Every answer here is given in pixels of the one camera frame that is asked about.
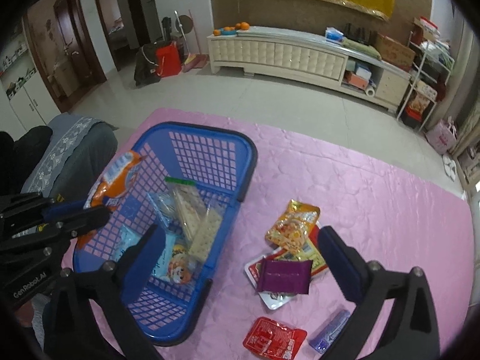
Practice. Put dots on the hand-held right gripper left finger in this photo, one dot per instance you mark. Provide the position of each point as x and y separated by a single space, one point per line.
144 260

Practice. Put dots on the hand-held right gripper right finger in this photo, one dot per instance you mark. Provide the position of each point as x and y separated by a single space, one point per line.
337 266

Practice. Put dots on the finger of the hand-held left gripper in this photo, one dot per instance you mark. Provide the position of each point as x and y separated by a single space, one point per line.
65 208
88 219

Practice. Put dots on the pale blue cartoon snack packet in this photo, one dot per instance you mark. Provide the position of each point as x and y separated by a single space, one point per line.
175 267

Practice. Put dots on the orange snack bag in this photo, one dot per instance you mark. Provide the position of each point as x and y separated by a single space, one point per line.
116 178

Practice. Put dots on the purple snack packet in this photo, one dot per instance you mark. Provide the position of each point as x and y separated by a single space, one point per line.
285 276

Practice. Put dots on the clear cracker packet green strip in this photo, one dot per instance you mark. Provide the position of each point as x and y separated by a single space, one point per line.
193 213

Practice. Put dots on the blue plastic basket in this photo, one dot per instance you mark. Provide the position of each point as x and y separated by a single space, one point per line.
210 157

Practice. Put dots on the orange yellow printed snack packet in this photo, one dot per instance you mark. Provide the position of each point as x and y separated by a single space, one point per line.
294 225

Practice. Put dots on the grey embroidered cushion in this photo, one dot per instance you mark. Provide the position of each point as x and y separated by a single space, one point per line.
71 146

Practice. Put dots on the small purple blue packet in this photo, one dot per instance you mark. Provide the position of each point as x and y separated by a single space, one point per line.
330 330

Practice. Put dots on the dark cloth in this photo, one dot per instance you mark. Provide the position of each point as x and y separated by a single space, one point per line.
22 157

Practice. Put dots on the pink bedcover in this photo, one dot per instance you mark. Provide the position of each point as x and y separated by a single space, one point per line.
356 195

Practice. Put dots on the white red tray packet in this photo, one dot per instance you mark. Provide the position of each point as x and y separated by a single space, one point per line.
272 300

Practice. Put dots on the red snack packet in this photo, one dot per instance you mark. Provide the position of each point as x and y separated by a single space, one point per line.
273 338

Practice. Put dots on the white cabinet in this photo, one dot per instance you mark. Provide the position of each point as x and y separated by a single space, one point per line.
20 101

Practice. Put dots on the white slippers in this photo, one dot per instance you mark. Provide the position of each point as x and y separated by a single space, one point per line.
450 167

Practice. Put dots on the black bag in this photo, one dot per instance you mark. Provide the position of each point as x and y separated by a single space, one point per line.
145 65

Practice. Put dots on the dark wooden door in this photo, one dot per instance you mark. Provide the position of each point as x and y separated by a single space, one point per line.
84 45

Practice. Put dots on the pink tote bag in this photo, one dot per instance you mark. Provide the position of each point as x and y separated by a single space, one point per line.
442 137

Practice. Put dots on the white paper roll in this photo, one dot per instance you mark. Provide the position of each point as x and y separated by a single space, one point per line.
371 92

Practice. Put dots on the red bag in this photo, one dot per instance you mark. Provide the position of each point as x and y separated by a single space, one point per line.
168 60

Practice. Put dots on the orange printed box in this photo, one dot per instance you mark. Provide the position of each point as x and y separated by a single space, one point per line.
420 103

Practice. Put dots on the orange flat box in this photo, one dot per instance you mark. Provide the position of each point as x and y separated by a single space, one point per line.
356 80

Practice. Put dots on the broom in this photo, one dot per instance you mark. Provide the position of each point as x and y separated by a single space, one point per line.
195 58

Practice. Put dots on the blue white box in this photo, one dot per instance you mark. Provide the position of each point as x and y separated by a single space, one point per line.
362 69

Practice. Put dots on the white mop pole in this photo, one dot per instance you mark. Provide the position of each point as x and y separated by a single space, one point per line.
180 32

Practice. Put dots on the cream tv cabinet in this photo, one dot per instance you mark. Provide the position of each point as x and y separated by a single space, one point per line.
292 54

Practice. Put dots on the green folded cloth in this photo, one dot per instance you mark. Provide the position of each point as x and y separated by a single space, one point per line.
362 49

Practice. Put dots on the cardboard box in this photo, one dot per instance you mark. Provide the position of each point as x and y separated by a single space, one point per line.
395 50

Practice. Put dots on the blue tissue box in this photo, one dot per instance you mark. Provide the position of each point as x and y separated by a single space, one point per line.
333 36

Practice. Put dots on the grey tower air conditioner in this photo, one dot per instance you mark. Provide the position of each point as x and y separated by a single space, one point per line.
465 71

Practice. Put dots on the black router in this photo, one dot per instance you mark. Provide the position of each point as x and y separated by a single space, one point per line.
360 33

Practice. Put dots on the red white box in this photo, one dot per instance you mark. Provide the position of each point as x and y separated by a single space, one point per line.
427 24

